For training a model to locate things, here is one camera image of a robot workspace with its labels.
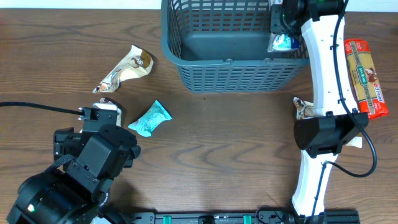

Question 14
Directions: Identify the teal snack packet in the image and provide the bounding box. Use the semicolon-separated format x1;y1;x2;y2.
128;100;172;138

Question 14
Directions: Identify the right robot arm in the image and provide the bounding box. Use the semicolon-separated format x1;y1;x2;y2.
271;0;377;223

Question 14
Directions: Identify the right black cable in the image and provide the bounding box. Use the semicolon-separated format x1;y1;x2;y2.
310;0;378;218

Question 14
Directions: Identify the grey plastic basket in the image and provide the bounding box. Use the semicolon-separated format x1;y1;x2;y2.
161;0;309;93

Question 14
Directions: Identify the beige nut bag with label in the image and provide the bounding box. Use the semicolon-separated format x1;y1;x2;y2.
79;97;123;133

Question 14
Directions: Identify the multicolour tissue pack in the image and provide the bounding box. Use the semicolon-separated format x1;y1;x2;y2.
267;0;302;53

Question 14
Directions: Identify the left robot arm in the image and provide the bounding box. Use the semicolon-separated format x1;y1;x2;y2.
6;124;141;223

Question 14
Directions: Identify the crumpled beige snack bag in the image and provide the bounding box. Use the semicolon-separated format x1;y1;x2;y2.
92;45;154;93

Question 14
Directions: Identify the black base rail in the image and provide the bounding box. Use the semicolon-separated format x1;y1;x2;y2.
124;210;361;224

